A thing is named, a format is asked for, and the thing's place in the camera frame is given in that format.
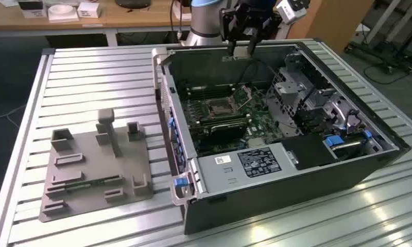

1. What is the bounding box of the black plastic shroud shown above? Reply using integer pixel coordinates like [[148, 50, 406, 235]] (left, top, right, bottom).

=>
[[281, 135, 342, 171]]

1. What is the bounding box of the green RAM stick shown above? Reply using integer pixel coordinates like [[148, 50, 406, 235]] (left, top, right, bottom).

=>
[[64, 177, 108, 191]]

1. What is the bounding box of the grey parts rack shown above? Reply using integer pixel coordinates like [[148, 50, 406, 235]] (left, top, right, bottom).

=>
[[38, 108, 155, 223]]

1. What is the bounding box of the metal socket cover frame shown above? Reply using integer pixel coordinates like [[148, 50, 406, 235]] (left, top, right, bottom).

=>
[[231, 85, 255, 111]]

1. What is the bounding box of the grey power supply unit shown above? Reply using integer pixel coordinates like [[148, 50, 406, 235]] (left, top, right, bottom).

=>
[[195, 143, 299, 194]]

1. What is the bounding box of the white round holder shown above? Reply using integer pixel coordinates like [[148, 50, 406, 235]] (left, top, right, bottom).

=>
[[47, 4, 80, 24]]

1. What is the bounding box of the metal CPU socket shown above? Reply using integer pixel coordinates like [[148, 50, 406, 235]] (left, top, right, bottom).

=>
[[204, 98, 243, 118]]

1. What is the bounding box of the large blue drive clip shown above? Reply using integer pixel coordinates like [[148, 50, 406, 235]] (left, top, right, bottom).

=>
[[325, 135, 346, 149]]

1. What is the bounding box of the wooden cabinet panel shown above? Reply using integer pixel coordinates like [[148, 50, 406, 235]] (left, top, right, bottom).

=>
[[289, 0, 378, 55]]

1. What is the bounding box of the green motherboard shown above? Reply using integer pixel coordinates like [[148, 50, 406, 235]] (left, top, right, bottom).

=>
[[178, 83, 286, 157]]

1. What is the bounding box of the black graphics card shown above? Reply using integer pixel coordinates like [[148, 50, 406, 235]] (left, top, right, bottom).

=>
[[200, 120, 249, 151]]

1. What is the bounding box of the blue case latch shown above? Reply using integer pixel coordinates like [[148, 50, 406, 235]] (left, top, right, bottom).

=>
[[172, 177, 190, 189]]

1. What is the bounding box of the plain white box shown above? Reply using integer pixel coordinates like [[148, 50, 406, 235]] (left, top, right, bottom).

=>
[[76, 2, 103, 19]]

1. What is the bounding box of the metal disk bay cage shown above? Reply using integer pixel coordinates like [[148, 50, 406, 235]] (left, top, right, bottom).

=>
[[265, 47, 334, 137]]

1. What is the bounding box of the black open PC case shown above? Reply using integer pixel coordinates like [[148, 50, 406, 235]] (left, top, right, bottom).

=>
[[151, 38, 412, 236]]

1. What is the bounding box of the small silver chipset heatsink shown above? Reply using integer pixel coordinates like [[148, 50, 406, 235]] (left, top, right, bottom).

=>
[[247, 137, 267, 149]]

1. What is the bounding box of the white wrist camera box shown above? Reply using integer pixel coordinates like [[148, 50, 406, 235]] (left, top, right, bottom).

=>
[[274, 0, 309, 26]]

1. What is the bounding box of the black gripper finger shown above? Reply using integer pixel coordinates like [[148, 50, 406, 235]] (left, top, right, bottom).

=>
[[219, 8, 239, 58], [246, 16, 277, 56]]

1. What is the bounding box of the black round object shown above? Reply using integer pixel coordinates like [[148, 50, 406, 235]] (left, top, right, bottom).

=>
[[115, 0, 152, 9]]

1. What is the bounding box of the wooden desk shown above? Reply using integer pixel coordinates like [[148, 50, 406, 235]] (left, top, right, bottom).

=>
[[0, 0, 297, 47]]

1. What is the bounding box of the white box with black top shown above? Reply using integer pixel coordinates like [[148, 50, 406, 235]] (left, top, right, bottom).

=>
[[19, 0, 46, 19]]

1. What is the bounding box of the black wheeled equipment stand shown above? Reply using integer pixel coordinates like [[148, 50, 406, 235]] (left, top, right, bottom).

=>
[[343, 0, 412, 75]]

